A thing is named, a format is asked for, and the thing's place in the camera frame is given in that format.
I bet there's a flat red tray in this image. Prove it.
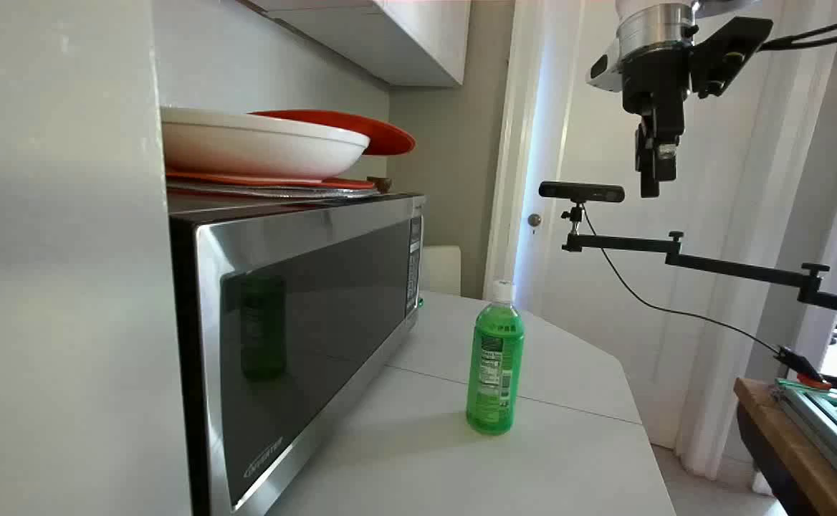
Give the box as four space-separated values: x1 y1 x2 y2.
167 170 380 199

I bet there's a green tea bottle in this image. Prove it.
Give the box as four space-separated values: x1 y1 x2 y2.
463 283 525 435

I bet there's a stainless steel microwave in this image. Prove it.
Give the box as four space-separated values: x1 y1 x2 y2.
168 193 425 516

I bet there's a white bowl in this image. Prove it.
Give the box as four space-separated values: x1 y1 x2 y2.
160 105 369 179

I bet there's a white door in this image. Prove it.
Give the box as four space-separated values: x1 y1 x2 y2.
483 0 837 478

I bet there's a black stereo camera bar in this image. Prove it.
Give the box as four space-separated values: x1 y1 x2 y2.
538 180 624 203

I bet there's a black camera cable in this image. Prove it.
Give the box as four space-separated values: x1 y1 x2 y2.
582 210 809 375

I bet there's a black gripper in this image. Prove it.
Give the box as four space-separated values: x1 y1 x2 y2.
621 18 773 199

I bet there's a white upper cabinet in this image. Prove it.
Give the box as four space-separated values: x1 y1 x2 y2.
246 0 471 88

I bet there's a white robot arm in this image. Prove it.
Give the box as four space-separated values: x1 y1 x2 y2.
588 0 773 199

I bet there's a wooden table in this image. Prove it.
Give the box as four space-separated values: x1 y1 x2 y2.
733 378 837 516

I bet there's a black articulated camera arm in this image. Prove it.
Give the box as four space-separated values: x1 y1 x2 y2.
565 203 837 313

